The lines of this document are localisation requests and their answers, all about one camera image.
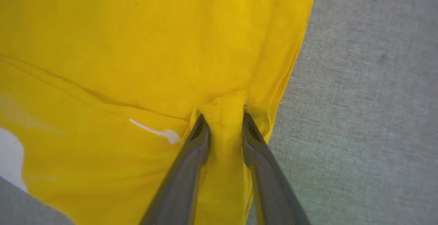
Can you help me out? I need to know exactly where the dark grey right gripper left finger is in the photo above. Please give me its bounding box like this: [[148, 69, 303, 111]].
[[139, 114, 210, 225]]

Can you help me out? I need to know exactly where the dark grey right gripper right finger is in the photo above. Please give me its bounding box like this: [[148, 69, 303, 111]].
[[242, 112, 312, 225]]

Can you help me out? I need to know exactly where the yellow garment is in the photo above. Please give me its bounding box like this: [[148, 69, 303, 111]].
[[0, 0, 316, 225]]

